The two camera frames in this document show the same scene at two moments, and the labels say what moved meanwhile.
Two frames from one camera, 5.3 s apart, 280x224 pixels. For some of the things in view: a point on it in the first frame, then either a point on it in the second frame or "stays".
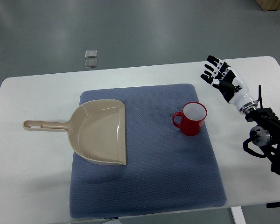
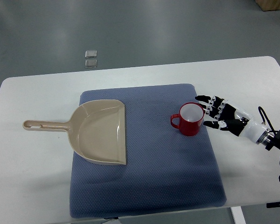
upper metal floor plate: [91, 53] stays
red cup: [193, 116] stays
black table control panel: [277, 204] stays
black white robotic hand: [228, 80] -> [231, 118]
